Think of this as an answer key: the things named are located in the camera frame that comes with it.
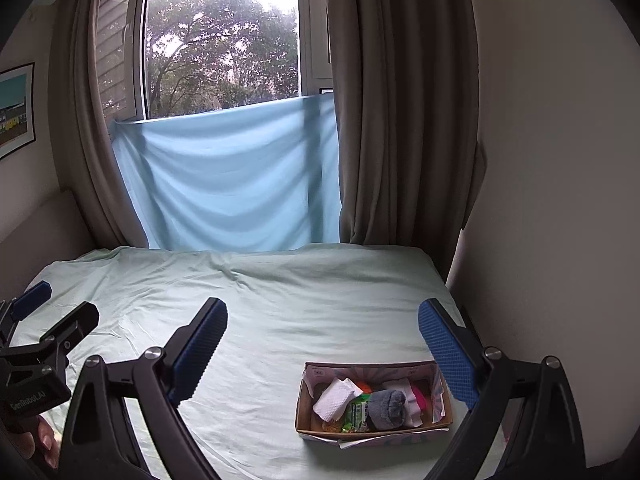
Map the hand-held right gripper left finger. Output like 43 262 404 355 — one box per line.
59 297 229 480

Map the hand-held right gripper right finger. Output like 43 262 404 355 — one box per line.
418 298 586 480

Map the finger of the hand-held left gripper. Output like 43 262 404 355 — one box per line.
9 280 53 323
39 301 100 377

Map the blue-grey sock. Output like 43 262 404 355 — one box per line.
366 389 407 431

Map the green wet wipes packet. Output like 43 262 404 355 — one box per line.
341 394 374 434

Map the white textured cloth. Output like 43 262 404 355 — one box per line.
312 377 365 422

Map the cardboard box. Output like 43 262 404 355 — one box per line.
295 360 455 449

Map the person's left hand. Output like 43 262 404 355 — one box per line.
4 412 62 470

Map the bed with pale green sheet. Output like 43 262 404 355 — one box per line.
0 242 506 480

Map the light blue hanging cloth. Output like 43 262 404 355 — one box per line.
110 94 344 252

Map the beige curtain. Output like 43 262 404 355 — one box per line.
47 0 151 250
327 0 488 282

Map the tree outside window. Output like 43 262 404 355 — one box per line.
145 0 301 119

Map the framed wall picture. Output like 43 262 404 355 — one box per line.
0 62 37 161

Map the window with white frame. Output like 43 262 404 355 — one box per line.
95 0 334 124

